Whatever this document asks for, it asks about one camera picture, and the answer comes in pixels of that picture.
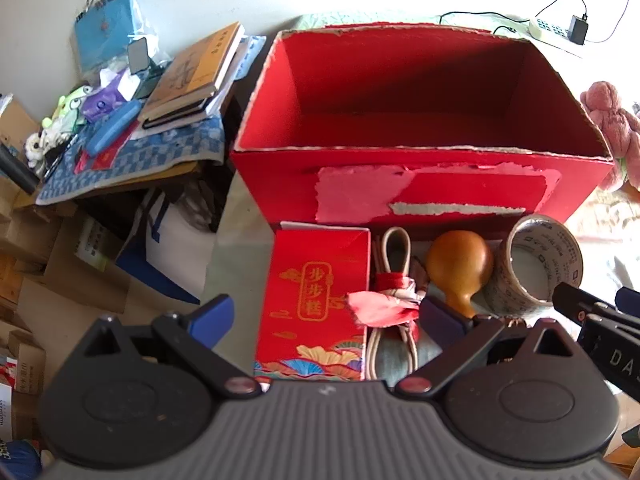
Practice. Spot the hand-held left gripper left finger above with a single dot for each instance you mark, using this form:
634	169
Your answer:
215	317

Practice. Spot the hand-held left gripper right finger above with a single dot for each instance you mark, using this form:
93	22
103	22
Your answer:
440	317

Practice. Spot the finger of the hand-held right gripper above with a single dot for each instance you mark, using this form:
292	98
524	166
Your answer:
630	301
582	305

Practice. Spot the printed tape roll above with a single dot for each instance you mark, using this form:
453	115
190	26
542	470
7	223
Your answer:
565	255

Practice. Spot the brown gourd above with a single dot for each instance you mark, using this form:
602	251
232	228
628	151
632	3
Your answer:
457	260

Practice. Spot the small red printed box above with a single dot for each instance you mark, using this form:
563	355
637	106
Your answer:
310	285

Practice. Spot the large red cardboard box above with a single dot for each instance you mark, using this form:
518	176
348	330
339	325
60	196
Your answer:
400	110

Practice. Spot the floral bed sheet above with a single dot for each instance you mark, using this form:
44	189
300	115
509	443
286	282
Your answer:
610	230

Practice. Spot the white and blue paper bag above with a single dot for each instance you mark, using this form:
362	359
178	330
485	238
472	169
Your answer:
170	240

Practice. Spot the wooden side table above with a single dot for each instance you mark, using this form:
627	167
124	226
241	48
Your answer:
150	175

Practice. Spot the pile of cardboard boxes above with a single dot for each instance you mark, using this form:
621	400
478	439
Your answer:
65	270

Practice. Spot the blue checkered cloth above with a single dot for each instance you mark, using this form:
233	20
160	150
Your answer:
165	150

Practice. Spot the pink plush toy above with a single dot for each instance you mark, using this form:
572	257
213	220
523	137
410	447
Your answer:
612	120

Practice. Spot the red envelope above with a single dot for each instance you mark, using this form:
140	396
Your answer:
107	157

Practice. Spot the black notebook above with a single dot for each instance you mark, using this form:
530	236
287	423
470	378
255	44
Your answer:
175	115

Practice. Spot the blue pencil case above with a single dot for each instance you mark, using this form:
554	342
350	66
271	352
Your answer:
112	127

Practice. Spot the black pen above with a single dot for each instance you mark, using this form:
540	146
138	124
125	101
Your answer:
60	157

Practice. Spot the purple tissue pack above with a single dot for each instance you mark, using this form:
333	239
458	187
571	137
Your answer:
100	100

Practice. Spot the black cylinder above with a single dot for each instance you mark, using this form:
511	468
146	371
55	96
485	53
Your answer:
17	170

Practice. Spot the small white plush toy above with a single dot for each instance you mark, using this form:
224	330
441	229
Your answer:
36	147

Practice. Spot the yellow book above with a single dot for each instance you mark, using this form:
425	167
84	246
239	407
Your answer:
195	67

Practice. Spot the green frog toy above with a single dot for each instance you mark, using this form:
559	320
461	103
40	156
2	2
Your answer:
75	102

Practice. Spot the white paper stack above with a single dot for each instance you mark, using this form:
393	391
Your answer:
242	60

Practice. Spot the small black mirror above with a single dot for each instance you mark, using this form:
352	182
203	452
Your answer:
137	55

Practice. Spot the black power adapter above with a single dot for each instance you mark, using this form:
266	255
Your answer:
577	30

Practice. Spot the white power strip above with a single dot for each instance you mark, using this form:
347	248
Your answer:
547	27

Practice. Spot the blue packet in clear bag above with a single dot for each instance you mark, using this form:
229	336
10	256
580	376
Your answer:
105	30

